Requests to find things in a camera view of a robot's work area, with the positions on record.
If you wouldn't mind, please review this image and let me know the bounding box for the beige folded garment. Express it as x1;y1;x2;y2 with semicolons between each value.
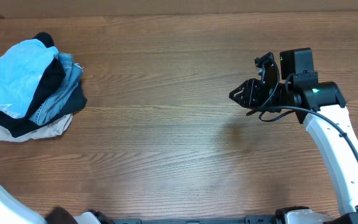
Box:
0;111;74;143

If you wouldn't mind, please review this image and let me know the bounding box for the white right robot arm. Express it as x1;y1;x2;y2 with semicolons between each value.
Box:
229;48;358;223

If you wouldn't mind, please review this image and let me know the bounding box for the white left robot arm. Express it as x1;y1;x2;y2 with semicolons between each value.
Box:
0;185;109;224

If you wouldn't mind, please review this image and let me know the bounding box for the light blue printed t-shirt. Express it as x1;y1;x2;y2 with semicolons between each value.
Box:
0;39;58;118

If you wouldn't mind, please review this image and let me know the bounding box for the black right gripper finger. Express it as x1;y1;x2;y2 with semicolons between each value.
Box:
229;80;249;99
231;96;254;109

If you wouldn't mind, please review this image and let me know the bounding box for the black folded garment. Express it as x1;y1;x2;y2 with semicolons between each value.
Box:
0;32;81;142

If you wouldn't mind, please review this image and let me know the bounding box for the blue denim garment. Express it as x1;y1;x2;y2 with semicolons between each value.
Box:
29;52;87;126

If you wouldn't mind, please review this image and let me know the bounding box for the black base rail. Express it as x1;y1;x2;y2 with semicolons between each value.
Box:
110;215;277;224

